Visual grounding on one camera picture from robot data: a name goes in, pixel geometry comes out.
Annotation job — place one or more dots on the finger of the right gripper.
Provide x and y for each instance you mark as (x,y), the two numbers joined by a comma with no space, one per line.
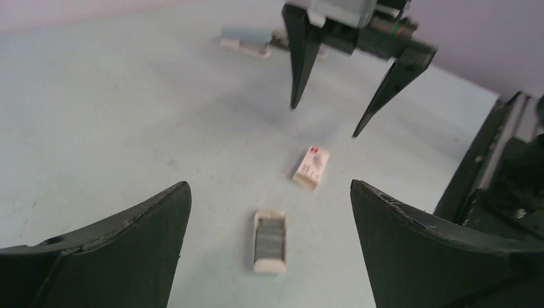
(411,63)
(304,44)

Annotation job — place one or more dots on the blue stapler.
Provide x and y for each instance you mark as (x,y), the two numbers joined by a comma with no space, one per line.
(248,41)

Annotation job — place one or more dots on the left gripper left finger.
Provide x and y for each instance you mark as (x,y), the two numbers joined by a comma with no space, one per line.
(126,260)

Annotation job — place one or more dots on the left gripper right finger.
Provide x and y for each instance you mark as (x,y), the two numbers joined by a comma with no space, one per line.
(416,259)

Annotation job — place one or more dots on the staple box tray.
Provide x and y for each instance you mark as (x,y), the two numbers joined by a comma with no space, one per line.
(269,254)

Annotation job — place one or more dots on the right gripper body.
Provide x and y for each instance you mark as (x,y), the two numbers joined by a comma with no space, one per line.
(376,27)

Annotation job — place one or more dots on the beige stapler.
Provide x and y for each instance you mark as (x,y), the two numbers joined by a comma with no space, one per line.
(280,39)

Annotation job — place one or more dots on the white staple box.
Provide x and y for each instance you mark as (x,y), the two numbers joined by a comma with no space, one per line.
(310,171)

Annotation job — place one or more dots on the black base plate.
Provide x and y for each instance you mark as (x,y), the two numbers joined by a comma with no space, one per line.
(498,186)

